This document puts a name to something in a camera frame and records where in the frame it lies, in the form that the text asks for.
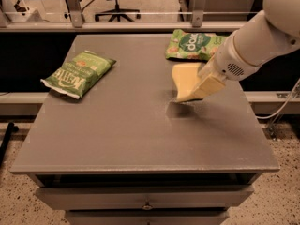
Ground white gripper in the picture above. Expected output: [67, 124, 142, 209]
[176, 31, 261, 104]

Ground yellow sponge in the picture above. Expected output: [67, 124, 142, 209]
[172, 63, 202, 102]

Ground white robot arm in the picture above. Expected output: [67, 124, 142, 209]
[172, 0, 300, 102]

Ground green rice chip bag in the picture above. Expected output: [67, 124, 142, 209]
[165, 29, 226, 61]

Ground green Kettle chip bag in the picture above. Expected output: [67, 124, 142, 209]
[41, 51, 116, 99]

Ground grey cabinet with drawers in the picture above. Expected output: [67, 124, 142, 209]
[11, 34, 279, 225]

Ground metal drawer knob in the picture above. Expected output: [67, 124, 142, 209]
[142, 203, 153, 211]

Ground black pole at left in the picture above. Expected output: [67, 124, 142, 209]
[0, 122, 19, 165]

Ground white cable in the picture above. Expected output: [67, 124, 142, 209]
[255, 78, 300, 121]

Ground metal railing frame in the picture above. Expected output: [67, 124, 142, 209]
[1, 0, 262, 33]

